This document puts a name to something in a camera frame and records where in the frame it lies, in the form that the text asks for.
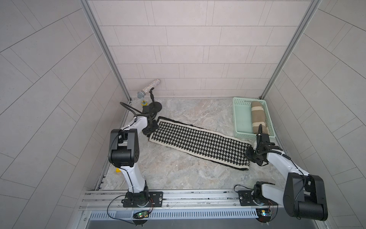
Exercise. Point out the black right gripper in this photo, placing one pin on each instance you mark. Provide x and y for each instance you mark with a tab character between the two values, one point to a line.
247	154

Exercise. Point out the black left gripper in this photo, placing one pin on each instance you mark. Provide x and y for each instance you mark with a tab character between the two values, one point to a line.
155	126

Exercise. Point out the black white houndstooth scarf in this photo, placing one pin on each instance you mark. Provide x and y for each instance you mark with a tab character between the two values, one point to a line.
201	143

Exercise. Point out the mint green plastic basket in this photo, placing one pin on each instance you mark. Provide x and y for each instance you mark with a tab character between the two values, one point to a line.
242	119

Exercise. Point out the brown beige plaid scarf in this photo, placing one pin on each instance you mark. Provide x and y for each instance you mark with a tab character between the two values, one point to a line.
258	117

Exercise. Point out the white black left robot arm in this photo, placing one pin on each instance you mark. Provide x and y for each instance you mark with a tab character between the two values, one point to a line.
124	150

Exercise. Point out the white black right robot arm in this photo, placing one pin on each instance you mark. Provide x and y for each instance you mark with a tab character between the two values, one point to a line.
304	195

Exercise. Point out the black round microphone stand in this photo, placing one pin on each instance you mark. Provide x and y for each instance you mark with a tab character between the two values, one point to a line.
154	107

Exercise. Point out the small yellow toy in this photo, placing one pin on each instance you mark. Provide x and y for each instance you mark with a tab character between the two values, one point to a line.
144	103

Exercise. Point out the glittery silver microphone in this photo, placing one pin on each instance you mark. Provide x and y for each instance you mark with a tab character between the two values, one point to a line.
141	94

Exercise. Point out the right green circuit board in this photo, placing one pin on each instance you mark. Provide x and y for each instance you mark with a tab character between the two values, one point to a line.
264	215

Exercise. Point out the green circuit board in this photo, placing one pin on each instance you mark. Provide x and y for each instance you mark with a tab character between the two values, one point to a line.
141	215
264	215

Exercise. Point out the left green circuit board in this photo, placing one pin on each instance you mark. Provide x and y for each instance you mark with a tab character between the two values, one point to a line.
141	215

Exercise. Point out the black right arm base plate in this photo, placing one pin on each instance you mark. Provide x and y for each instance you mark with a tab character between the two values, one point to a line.
246	198

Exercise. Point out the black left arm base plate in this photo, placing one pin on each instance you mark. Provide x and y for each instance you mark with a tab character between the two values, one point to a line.
143	199

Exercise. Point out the aluminium mounting rail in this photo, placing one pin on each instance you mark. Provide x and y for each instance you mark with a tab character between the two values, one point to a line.
172	199

